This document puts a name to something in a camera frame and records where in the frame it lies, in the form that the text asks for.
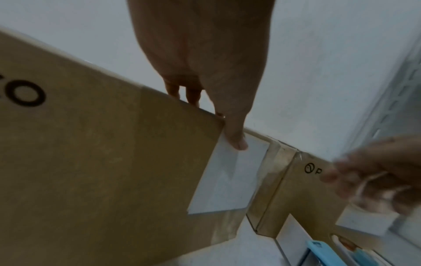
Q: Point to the person's left hand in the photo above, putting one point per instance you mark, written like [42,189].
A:
[204,46]

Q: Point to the grey metal shelf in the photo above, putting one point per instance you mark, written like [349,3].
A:
[394,104]

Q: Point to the person's right hand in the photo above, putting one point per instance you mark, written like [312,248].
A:
[388,168]

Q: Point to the brown cardboard box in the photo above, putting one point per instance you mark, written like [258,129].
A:
[302,202]
[98,155]

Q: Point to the blue white tape dispenser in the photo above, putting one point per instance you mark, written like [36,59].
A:
[324,253]

